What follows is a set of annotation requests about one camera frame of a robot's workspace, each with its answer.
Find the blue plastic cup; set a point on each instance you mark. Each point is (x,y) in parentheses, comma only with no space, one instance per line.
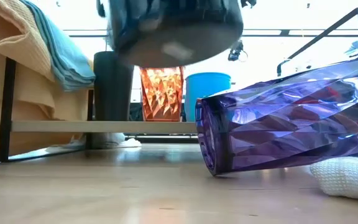
(207,87)

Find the dark blue speckled enamel mug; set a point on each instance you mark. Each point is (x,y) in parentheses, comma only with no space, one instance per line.
(172,31)

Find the purple faceted plastic tumbler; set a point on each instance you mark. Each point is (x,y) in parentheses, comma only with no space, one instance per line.
(291,124)

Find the black metal shelf, wooden board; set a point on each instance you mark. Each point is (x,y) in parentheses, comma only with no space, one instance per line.
(104,127)

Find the orange faceted plastic tumbler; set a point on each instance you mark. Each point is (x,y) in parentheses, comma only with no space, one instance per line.
(162,93)

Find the tall black cup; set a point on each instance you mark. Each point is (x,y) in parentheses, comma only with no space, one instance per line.
(110,93)

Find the white crumpled cloth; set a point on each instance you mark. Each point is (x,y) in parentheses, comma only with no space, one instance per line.
(113,140)

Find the teal folded towel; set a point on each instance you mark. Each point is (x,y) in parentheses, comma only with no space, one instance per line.
(70,65)

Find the black horizontal overhead bar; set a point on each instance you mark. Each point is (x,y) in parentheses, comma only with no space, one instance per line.
(286,32)

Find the peach waffle weave towel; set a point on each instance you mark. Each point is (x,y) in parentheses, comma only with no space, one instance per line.
(20,46)

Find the white waffle weave towel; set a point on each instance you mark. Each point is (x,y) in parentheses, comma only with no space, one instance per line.
(346,179)

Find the black aluminium frame rail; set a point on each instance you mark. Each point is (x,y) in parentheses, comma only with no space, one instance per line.
(160,139)

